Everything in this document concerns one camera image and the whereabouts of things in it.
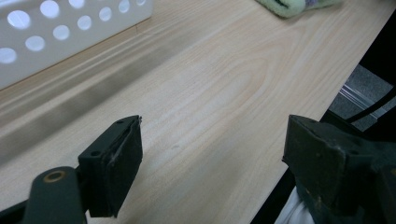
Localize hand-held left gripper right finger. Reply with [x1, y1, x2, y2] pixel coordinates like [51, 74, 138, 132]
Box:
[281, 114, 396, 224]

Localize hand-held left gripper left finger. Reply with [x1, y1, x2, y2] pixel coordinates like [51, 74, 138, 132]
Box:
[78, 115, 144, 218]

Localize white cloth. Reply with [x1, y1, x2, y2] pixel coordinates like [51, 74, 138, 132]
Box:
[274, 186, 312, 224]

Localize white perforated plastic basket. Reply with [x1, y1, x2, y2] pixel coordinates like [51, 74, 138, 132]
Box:
[0, 0, 155, 91]

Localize light green fluffy cloth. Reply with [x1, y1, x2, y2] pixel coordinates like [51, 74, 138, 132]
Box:
[255, 0, 344, 19]

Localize black cable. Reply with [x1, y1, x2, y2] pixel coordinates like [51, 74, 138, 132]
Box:
[345, 87, 396, 124]

